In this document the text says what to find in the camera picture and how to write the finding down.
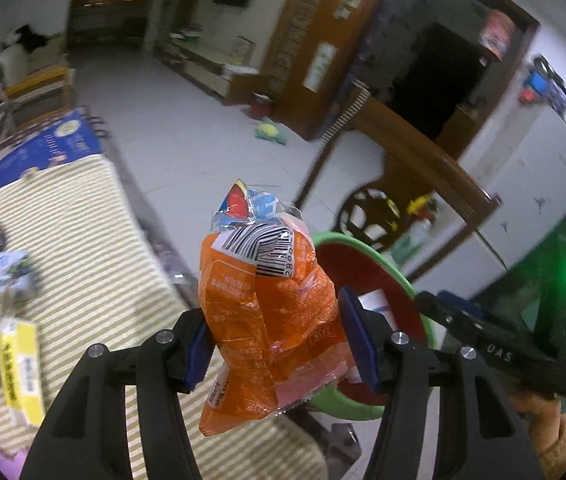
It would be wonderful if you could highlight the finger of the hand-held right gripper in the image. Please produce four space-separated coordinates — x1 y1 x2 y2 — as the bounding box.
414 292 566 401
437 289 521 333

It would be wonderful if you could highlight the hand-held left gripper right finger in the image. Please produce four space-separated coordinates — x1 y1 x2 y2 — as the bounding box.
338 286 546 480

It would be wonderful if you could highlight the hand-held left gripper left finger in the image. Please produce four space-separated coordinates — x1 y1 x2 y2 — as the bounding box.
20 307 214 480

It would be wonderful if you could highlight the green basin with red inside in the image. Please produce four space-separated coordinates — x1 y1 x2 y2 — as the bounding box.
283 230 438 421

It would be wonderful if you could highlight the orange snack packet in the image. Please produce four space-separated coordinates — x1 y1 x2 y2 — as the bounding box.
198 177 356 438

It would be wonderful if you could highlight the person's right forearm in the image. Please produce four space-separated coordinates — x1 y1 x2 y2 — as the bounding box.
535 412 566 480

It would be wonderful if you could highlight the person's right hand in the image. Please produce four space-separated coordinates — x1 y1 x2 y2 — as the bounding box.
508 394 561 466

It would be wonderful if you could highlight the white refrigerator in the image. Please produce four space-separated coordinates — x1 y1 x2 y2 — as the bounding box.
455 102 566 306

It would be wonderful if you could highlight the dark wooden armchair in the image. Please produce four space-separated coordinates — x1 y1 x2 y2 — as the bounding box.
297 81 504 281

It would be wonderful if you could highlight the yellow box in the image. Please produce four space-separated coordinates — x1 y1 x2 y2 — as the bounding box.
0 319 47 427

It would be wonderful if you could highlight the toy car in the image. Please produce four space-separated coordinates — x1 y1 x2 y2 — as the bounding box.
519 54 566 113

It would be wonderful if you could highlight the yellow green toy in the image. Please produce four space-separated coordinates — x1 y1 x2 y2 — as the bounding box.
254 116 288 147

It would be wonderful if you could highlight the red bucket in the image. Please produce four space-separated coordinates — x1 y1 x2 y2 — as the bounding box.
249 91 277 119

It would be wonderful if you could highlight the red poster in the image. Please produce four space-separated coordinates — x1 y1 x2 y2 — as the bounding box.
479 9 517 62

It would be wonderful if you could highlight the low tv cabinet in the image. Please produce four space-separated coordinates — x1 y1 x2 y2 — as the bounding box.
162 24 264 102

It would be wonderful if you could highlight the wooden partition with pictures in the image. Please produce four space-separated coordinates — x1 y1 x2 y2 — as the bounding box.
262 0 401 142

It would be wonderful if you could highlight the light wooden chair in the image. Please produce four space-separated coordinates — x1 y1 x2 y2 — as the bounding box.
0 54 78 123

